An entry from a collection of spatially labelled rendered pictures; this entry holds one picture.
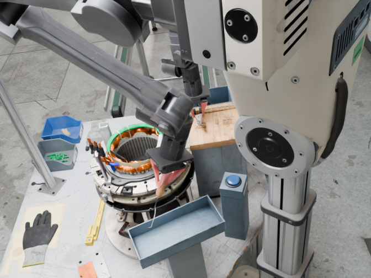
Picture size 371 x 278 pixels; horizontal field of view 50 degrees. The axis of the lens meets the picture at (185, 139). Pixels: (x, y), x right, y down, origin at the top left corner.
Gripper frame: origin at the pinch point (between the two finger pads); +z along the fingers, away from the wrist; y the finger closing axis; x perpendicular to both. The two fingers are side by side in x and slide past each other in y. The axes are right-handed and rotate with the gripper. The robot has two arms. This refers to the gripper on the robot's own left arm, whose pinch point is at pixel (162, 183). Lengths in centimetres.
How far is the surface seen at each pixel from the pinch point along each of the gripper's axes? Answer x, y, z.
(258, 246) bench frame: -5, -79, 67
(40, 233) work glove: -43, 9, 56
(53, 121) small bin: -98, -19, 46
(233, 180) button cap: 0.8, -28.9, 7.2
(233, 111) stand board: -22, -48, -1
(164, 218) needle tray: -1.8, -6.9, 16.8
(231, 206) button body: 3.0, -29.7, 16.3
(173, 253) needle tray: 8.1, -3.5, 19.2
